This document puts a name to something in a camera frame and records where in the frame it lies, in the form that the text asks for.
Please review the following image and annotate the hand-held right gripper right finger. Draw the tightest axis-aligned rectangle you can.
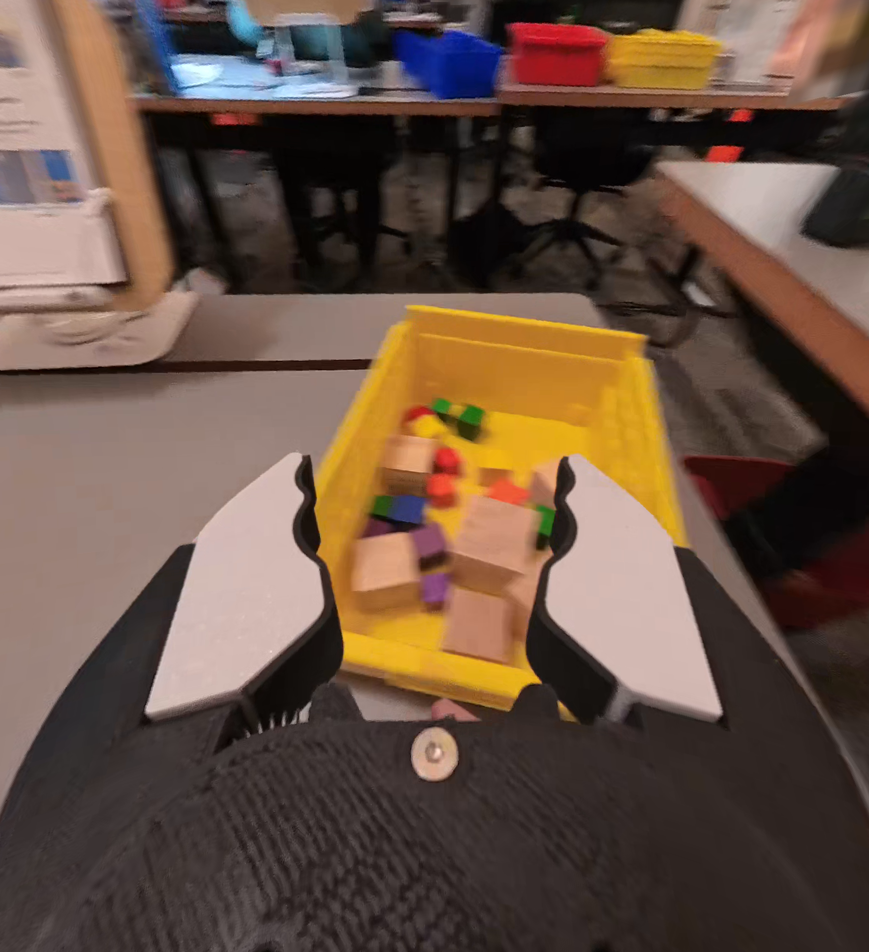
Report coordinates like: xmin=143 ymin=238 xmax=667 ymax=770
xmin=526 ymin=454 xmax=726 ymax=726

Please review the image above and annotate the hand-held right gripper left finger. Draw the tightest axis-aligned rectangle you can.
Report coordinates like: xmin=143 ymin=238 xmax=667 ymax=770
xmin=144 ymin=452 xmax=344 ymax=722

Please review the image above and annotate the pile of coloured wooden cubes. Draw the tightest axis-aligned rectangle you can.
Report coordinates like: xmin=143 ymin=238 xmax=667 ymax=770
xmin=349 ymin=398 xmax=558 ymax=664

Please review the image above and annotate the yellow plastic box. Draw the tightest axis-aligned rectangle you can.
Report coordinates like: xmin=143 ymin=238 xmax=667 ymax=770
xmin=314 ymin=305 xmax=688 ymax=722

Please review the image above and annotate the dark red plastic bin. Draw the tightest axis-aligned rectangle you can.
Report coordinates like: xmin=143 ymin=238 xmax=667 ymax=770
xmin=683 ymin=455 xmax=869 ymax=633

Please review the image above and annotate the white stand base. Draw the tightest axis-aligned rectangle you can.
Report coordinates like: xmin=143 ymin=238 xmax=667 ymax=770
xmin=0 ymin=290 xmax=199 ymax=373

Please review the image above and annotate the wooden board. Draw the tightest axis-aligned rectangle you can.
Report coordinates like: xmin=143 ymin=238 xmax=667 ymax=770
xmin=51 ymin=0 xmax=177 ymax=309

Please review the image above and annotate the black charging case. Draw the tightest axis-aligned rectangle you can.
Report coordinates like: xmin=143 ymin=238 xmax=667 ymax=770
xmin=803 ymin=167 xmax=869 ymax=250

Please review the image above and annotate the grey work table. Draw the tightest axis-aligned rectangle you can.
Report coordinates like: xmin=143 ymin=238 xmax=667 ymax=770
xmin=131 ymin=88 xmax=501 ymax=287
xmin=496 ymin=80 xmax=852 ymax=224

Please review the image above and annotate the yellow plastic bin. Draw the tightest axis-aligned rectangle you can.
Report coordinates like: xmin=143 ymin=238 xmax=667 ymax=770
xmin=606 ymin=30 xmax=722 ymax=90

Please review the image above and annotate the blue plastic bin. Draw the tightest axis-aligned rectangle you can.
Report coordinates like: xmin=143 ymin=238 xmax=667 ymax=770
xmin=393 ymin=30 xmax=502 ymax=99

